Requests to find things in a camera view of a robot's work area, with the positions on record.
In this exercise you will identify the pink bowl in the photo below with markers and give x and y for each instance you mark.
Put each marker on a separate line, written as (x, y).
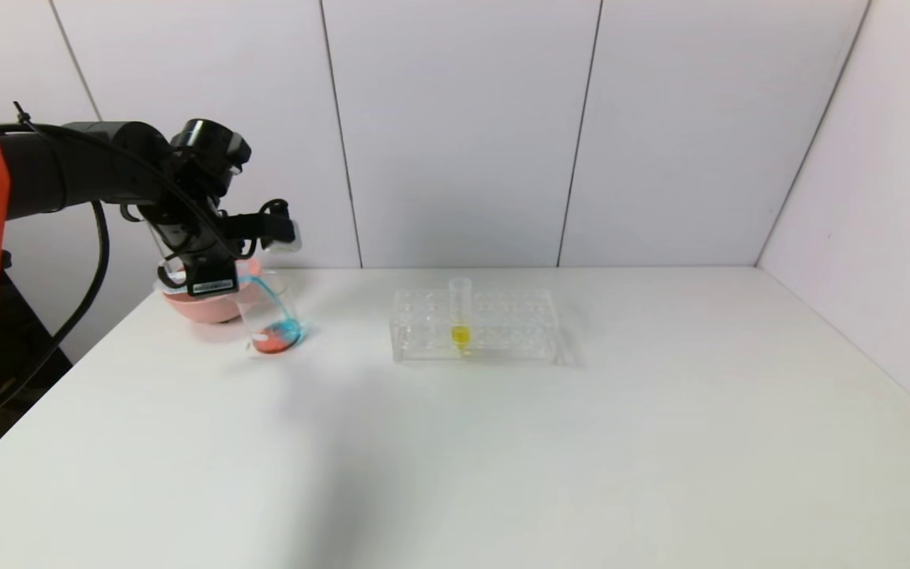
(210, 310)

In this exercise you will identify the test tube with yellow pigment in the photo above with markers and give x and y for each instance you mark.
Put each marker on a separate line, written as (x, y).
(460, 335)

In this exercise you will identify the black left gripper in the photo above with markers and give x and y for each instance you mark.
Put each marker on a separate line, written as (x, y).
(211, 283)

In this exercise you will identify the clear acrylic test tube rack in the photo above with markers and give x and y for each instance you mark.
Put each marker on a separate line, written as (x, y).
(502, 348)

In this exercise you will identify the clear glass beaker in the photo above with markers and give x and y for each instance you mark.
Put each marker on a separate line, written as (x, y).
(277, 328)

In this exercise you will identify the orange and black left arm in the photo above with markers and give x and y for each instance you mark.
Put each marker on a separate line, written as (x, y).
(68, 166)

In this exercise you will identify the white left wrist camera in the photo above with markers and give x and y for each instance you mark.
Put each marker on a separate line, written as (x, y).
(291, 243)

